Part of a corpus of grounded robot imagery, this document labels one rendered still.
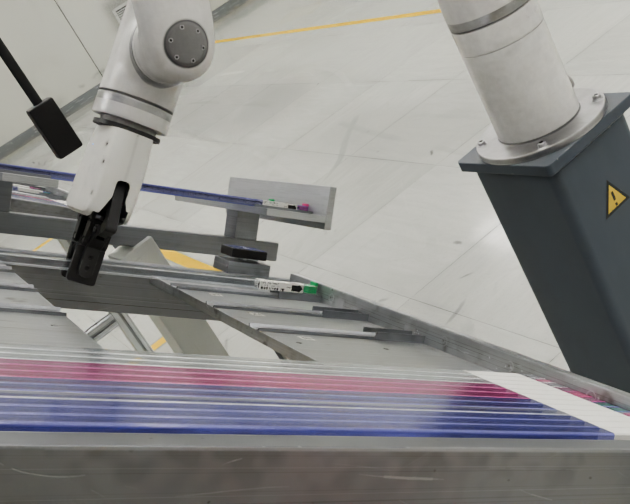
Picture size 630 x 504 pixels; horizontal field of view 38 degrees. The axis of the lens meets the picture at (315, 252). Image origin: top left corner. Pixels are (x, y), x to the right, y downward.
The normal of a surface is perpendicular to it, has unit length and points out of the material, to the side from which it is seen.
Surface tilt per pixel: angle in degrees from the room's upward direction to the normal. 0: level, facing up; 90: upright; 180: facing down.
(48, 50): 90
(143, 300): 90
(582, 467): 90
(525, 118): 90
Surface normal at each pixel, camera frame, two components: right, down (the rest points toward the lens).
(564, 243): -0.72, 0.59
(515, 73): -0.10, 0.47
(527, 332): -0.46, -0.80
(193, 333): 0.51, 0.11
